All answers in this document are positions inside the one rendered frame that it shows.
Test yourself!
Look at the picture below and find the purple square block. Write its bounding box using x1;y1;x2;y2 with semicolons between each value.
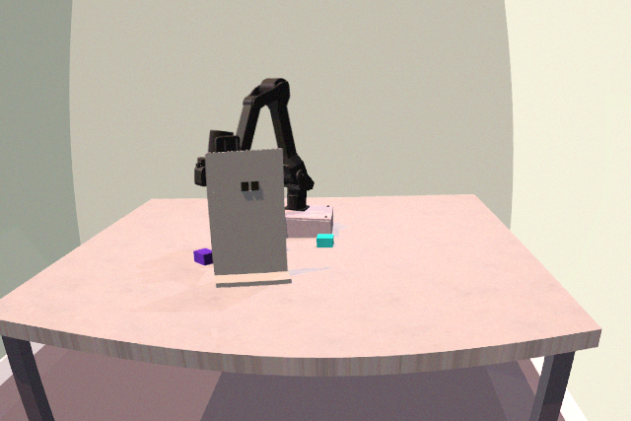
193;248;214;266

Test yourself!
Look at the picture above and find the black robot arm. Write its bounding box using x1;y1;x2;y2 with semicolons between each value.
194;78;315;211

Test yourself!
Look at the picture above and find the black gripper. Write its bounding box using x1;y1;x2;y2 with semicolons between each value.
214;135;241;153

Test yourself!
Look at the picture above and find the small turquoise block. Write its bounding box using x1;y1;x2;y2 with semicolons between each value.
316;235;334;247

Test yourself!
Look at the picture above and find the grey panel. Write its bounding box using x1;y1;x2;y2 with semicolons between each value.
205;148;292;288

